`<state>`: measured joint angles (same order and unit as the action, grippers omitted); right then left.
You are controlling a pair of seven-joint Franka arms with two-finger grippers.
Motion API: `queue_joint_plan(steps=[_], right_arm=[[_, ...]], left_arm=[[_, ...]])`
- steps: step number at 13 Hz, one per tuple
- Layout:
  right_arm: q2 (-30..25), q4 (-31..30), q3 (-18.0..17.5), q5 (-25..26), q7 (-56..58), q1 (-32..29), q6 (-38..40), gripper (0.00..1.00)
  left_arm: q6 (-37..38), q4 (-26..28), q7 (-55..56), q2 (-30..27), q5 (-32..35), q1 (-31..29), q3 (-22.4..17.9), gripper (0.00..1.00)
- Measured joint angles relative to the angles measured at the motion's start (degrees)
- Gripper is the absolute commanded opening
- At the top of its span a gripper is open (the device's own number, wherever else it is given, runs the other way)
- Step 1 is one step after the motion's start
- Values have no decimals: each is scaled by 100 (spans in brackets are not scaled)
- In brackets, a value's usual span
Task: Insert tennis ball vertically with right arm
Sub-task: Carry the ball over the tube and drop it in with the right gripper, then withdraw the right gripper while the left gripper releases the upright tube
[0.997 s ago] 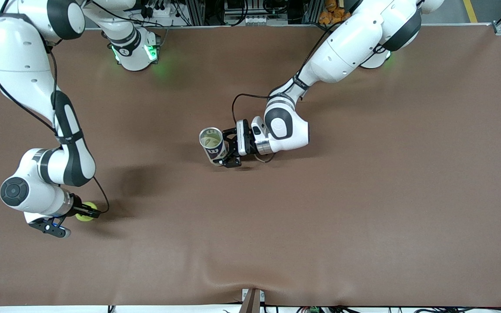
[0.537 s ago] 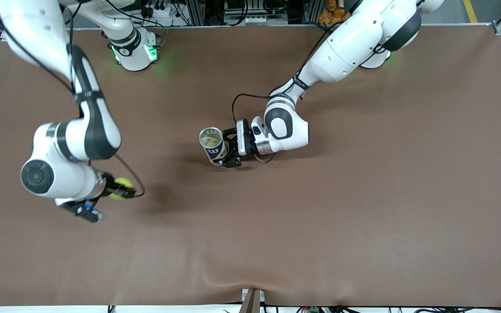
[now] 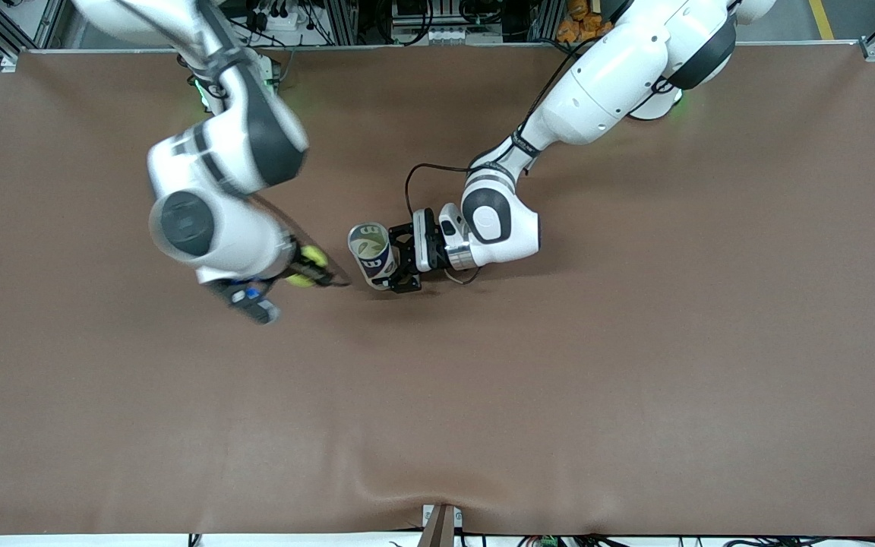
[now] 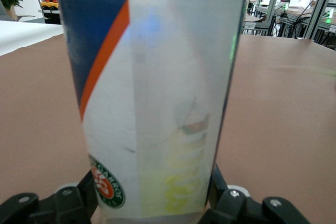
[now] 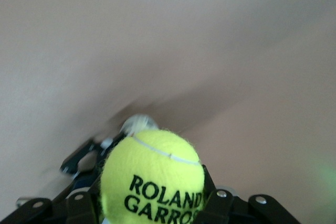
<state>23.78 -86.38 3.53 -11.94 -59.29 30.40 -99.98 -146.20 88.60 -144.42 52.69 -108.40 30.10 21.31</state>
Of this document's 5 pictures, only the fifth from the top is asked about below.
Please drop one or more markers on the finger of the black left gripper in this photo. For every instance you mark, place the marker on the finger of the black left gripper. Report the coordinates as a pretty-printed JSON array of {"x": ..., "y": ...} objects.
[{"x": 76, "y": 159}]

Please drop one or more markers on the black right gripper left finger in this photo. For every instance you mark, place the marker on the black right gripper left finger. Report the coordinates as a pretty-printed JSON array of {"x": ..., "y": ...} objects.
[{"x": 76, "y": 208}]

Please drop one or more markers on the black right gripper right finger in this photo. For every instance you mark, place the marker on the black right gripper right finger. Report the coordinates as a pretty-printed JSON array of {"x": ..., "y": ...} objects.
[{"x": 223, "y": 205}]

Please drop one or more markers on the white blue tennis ball can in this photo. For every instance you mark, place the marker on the white blue tennis ball can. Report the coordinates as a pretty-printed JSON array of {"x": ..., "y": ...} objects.
[{"x": 139, "y": 123}]

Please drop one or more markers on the yellow tennis ball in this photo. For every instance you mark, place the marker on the yellow tennis ball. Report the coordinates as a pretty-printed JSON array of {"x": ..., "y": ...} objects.
[{"x": 155, "y": 176}]

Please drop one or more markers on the brown table cover cloth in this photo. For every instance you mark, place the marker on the brown table cover cloth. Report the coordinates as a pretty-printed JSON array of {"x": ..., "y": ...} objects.
[{"x": 183, "y": 51}]

